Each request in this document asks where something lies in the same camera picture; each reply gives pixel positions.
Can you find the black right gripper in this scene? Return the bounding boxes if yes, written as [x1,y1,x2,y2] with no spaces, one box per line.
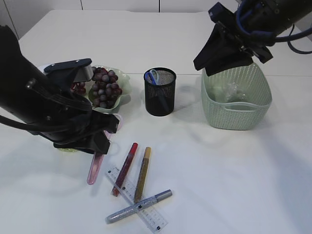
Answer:
[193,1,273,76]

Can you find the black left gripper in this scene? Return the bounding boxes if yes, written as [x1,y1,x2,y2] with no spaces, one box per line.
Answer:
[31,97,120,155]

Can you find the pink scissors with cover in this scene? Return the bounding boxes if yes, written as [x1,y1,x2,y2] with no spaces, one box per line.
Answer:
[87,114,123,185]

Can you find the yellow tea drink bottle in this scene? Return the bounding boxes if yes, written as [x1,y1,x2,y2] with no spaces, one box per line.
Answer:
[58,148,78,153]

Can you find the clear plastic sheet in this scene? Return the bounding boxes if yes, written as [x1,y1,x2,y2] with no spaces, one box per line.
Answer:
[212,83,247,103]

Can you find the purple artificial grape bunch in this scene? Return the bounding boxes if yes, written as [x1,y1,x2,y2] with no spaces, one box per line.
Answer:
[70,66,122,109]

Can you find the blue scissors with cover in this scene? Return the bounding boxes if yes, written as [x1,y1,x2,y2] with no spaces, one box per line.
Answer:
[144,69,171,113]

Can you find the clear plastic ruler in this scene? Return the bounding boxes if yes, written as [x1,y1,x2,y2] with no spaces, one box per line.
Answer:
[104,165,169,234]

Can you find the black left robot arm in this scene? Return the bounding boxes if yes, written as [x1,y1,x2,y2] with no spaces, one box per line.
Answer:
[0,26,119,154]

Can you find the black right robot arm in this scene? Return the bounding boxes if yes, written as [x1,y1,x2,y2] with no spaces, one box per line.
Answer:
[193,0,312,76]

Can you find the gold glitter pen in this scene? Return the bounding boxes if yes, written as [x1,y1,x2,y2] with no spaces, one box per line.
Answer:
[134,147,151,203]

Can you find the green scalloped plastic plate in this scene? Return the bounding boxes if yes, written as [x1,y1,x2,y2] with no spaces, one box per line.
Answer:
[87,66,132,113]

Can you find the red glitter pen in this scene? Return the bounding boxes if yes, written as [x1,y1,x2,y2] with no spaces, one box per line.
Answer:
[112,142,138,197]

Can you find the green woven plastic basket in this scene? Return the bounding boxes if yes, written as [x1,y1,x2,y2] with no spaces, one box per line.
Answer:
[201,63,273,131]

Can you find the black mesh pen holder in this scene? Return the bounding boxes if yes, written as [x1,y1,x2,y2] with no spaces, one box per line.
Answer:
[143,67,176,117]

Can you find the silver glitter pen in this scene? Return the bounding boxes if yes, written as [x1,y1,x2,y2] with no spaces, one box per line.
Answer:
[105,190,173,224]

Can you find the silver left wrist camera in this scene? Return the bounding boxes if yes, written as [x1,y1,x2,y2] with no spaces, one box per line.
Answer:
[43,58,94,84]

